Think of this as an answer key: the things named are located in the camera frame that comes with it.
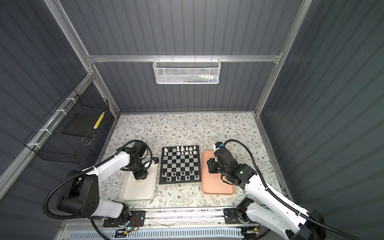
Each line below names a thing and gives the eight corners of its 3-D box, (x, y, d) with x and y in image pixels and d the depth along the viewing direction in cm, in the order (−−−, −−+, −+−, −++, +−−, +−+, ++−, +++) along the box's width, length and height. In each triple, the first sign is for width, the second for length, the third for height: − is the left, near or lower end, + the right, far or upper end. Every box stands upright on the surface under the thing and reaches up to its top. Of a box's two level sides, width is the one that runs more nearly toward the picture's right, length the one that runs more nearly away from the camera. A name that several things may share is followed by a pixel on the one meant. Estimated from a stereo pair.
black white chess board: (158, 183, 87) (156, 181, 84) (163, 148, 102) (162, 145, 100) (200, 183, 87) (200, 181, 84) (200, 148, 102) (200, 145, 100)
